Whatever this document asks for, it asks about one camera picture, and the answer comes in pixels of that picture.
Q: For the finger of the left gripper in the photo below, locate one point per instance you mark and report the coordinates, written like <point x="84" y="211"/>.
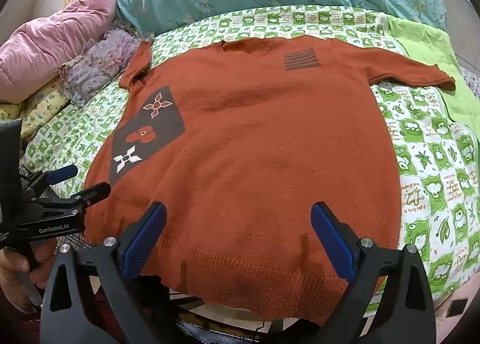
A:
<point x="41" y="180"/>
<point x="80" y="201"/>

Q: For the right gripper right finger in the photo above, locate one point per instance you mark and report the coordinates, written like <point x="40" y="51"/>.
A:
<point x="388" y="297"/>

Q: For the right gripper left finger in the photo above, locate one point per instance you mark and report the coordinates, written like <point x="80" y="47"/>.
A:
<point x="69" y="312"/>

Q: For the rust orange knit sweater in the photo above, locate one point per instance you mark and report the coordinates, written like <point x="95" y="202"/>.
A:
<point x="238" y="141"/>

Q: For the person's left hand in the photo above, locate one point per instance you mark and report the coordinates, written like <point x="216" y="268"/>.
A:
<point x="13" y="263"/>

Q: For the plaid checked cloth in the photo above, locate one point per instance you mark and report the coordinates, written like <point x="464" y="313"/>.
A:
<point x="76" y="241"/>

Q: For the yellow floral pillow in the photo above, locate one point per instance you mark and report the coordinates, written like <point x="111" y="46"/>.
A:
<point x="36" y="110"/>

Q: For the pink quilted blanket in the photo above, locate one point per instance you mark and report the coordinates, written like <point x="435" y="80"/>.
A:
<point x="35" y="50"/>

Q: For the purple floral ruffled pillow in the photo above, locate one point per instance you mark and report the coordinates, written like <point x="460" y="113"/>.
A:
<point x="81" y="78"/>

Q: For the green white patterned bedsheet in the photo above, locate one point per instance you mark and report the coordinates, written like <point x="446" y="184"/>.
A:
<point x="437" y="157"/>

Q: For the lime green sheet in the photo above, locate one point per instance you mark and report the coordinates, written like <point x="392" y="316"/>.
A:
<point x="429" y="45"/>

